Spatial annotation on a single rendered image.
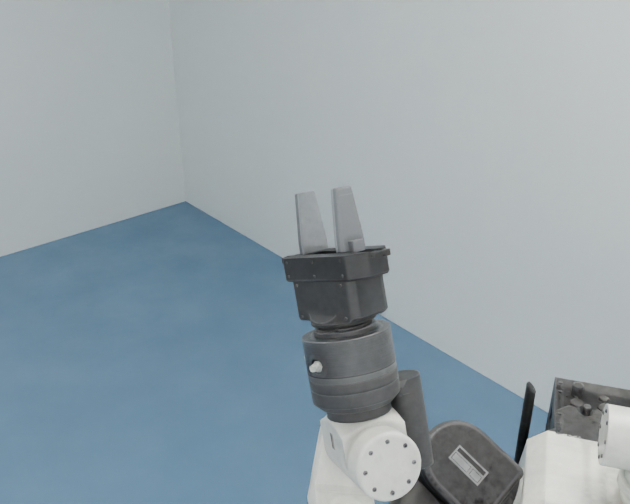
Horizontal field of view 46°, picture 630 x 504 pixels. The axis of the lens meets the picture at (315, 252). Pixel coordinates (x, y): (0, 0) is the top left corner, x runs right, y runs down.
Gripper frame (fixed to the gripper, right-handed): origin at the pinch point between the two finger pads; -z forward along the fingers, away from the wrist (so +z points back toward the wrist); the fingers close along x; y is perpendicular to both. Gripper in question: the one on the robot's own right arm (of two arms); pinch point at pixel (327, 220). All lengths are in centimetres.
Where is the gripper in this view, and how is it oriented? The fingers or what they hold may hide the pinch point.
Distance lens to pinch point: 71.8
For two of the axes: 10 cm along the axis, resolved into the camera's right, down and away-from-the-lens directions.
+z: 1.7, 9.8, 1.0
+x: 6.5, -0.3, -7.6
